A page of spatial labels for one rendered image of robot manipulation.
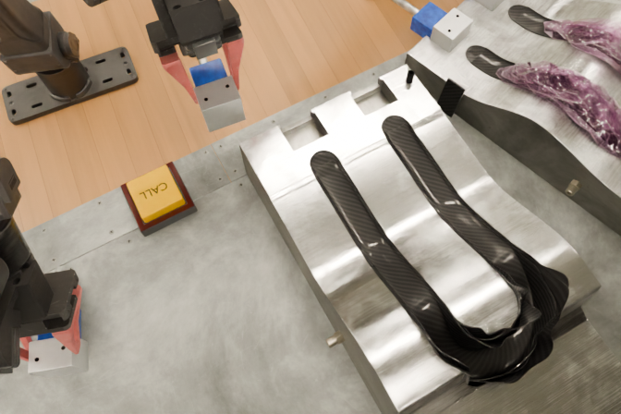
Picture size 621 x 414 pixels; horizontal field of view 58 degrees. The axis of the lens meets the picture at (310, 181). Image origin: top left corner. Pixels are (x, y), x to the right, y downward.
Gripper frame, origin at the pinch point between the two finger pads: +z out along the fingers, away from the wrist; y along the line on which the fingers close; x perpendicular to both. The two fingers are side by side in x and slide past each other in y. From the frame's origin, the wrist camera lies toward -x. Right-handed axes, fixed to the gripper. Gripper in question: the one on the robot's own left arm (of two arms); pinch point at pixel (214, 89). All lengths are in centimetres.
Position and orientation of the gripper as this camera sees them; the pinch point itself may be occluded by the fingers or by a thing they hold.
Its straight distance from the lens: 71.0
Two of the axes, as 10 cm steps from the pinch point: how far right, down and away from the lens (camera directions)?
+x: -3.3, -5.4, 7.7
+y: 9.3, -3.5, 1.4
